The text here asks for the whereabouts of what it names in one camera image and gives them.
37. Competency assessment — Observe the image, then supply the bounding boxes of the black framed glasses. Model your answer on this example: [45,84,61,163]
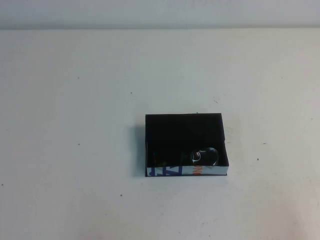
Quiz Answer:
[151,146,221,168]

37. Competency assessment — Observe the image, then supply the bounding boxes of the black open glasses case box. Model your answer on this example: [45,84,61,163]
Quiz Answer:
[145,113,230,178]

